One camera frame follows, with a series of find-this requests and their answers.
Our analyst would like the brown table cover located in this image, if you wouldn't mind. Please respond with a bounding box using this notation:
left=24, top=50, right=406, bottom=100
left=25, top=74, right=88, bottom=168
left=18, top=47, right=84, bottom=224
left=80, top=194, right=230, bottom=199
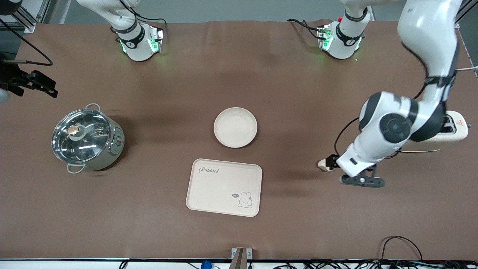
left=0, top=19, right=478, bottom=260

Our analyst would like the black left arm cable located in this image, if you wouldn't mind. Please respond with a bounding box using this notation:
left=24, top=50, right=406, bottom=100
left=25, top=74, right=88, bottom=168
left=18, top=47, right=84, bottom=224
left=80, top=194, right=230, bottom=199
left=334, top=117, right=360, bottom=157

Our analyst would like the cream round bowl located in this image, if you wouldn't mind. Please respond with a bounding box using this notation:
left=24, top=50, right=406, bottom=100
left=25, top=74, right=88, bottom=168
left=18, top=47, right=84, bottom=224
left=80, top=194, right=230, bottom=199
left=213, top=107, right=258, bottom=149

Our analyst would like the black base cable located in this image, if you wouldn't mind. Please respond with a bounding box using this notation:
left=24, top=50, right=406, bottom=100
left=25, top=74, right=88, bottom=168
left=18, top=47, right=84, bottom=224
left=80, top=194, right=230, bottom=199
left=286, top=19, right=322, bottom=40

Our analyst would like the black looped cable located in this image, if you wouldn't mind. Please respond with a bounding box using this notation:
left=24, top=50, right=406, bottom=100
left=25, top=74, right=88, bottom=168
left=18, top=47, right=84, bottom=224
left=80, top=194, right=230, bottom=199
left=380, top=236, right=423, bottom=262

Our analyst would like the aluminium frame post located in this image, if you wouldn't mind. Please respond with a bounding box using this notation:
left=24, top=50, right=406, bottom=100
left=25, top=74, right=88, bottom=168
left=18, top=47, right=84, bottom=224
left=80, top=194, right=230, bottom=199
left=446, top=0, right=478, bottom=29
left=0, top=0, right=52, bottom=33

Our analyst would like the cream rabbit print tray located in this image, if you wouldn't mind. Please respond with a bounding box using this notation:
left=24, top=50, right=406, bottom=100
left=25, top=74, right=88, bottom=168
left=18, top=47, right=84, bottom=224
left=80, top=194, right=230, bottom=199
left=186, top=158, right=263, bottom=217

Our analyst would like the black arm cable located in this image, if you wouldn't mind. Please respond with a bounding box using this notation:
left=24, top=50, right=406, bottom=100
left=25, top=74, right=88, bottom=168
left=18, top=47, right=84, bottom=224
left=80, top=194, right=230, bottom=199
left=334, top=117, right=360, bottom=157
left=0, top=18, right=53, bottom=66

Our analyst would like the steel pot with glass lid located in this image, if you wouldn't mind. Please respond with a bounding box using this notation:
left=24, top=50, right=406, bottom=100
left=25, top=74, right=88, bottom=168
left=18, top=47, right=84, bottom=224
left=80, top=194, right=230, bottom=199
left=52, top=103, right=125, bottom=174

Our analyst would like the black cable bundle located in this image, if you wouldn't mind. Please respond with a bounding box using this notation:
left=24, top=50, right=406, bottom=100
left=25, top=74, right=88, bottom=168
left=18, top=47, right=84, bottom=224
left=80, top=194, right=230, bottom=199
left=273, top=259, right=478, bottom=269

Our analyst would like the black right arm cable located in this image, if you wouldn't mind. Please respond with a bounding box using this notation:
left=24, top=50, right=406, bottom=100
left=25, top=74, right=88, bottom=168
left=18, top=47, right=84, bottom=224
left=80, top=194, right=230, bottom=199
left=0, top=18, right=53, bottom=66

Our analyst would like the cream two-slot toaster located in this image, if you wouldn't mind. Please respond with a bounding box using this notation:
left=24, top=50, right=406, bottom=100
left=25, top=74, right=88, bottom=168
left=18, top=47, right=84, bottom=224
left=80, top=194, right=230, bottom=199
left=400, top=110, right=469, bottom=152

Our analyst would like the grey metal bracket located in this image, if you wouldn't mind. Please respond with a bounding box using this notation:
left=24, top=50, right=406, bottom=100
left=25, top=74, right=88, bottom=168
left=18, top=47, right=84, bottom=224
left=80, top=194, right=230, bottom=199
left=231, top=248, right=252, bottom=269

